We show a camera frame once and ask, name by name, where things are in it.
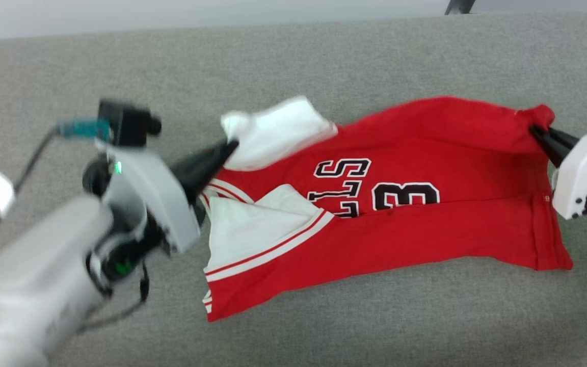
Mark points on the grey fabric sofa cushion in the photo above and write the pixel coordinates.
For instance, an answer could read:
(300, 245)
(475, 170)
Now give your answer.
(324, 61)

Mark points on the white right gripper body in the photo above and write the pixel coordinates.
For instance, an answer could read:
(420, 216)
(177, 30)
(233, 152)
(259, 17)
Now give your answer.
(581, 173)

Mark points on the red and white basketball jersey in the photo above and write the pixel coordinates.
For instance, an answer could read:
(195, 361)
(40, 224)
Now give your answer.
(400, 204)

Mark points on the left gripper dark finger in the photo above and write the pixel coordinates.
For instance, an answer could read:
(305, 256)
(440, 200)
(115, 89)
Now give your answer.
(204, 159)
(201, 182)

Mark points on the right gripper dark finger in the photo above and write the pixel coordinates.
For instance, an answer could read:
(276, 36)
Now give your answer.
(556, 145)

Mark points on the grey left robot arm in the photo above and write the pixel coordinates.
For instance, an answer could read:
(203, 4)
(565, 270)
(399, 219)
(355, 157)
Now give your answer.
(33, 285)

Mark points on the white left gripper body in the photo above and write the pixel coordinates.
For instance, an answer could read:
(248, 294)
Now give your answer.
(156, 193)

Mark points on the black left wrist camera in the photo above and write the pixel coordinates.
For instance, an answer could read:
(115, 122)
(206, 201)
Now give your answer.
(128, 122)

